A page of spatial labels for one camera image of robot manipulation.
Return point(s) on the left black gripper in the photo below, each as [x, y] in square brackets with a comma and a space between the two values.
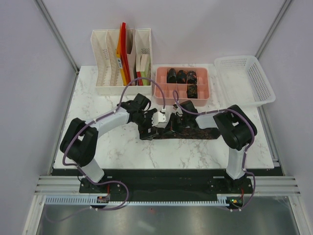
[144, 134]

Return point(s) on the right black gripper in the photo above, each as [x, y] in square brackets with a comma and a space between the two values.
[171, 125]

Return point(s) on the dark paisley necktie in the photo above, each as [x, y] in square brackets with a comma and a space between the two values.
[188, 134]

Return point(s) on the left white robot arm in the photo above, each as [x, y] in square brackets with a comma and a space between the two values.
[80, 140]

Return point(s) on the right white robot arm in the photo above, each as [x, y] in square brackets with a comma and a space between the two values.
[232, 124]

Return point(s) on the rolled tie front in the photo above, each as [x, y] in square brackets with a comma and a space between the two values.
[192, 91]

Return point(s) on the rolled tie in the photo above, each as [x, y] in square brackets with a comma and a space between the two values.
[181, 77]
[171, 76]
[192, 91]
[191, 77]

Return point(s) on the pink divided storage box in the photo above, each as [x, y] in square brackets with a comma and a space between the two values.
[165, 93]

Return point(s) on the white file organizer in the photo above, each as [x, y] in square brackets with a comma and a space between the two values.
[105, 42]

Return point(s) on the white perforated plastic basket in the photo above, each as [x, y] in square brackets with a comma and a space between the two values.
[243, 81]

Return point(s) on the orange red folder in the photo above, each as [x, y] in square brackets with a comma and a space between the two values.
[121, 55]

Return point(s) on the beige paper folder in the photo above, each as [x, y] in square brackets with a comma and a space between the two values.
[131, 53]

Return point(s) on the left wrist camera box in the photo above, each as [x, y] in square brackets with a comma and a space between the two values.
[159, 118]

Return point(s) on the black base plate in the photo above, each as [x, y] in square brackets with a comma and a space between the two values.
[167, 184]

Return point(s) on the white slotted cable duct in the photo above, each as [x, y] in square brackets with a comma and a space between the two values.
[93, 200]

